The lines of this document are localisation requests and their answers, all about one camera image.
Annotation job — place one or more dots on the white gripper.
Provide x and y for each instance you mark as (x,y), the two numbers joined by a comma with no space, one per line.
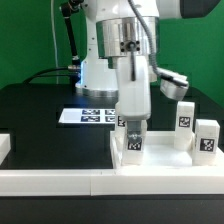
(134,95)

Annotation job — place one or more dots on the white square table top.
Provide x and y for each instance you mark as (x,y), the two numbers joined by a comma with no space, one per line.
(159,151)

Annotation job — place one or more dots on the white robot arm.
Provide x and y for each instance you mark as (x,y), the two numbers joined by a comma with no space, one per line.
(118,28)

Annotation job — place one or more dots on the white sheet with tag markers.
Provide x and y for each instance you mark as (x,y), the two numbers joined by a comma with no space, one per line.
(87,116)

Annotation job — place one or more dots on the white front fence wall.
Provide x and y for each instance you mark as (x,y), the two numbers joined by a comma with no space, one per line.
(111,182)

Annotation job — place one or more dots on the white fence wall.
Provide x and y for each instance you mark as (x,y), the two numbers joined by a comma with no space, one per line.
(5,146)
(111,182)

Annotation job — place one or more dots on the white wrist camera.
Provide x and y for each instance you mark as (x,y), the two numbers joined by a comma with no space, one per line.
(173,85)

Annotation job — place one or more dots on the white left fence wall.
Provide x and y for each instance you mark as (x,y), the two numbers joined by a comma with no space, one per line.
(5,146)

